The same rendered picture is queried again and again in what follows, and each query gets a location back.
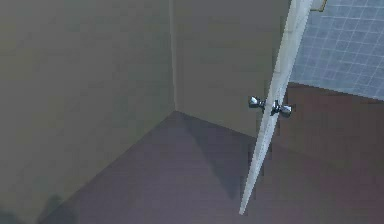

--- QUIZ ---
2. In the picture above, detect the silver door knob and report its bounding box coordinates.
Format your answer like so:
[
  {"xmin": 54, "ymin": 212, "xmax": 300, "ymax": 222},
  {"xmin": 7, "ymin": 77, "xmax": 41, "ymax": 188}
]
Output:
[
  {"xmin": 271, "ymin": 99, "xmax": 293, "ymax": 119},
  {"xmin": 248, "ymin": 95, "xmax": 267, "ymax": 111}
]

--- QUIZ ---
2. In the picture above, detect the white room door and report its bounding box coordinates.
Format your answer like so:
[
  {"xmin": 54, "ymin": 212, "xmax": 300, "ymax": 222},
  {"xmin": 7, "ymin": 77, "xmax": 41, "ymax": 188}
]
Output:
[{"xmin": 238, "ymin": 0, "xmax": 315, "ymax": 216}]

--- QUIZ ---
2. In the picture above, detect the yellow framed wall object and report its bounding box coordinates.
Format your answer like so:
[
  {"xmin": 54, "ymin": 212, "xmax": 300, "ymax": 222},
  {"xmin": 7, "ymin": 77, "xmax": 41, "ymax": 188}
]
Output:
[{"xmin": 310, "ymin": 0, "xmax": 328, "ymax": 13}]

